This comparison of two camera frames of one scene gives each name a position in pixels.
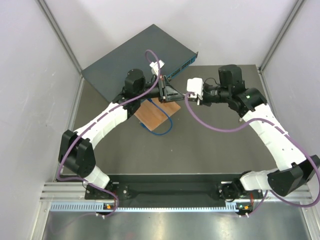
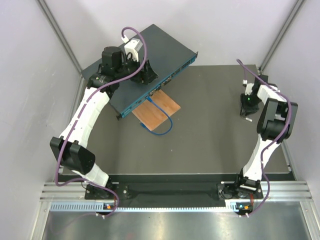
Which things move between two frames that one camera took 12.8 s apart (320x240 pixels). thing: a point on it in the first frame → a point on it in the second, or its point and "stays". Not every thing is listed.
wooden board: [150, 115] stays
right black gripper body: [211, 95] → [249, 103]
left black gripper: [166, 92] → [146, 75]
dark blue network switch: [108, 74] stays
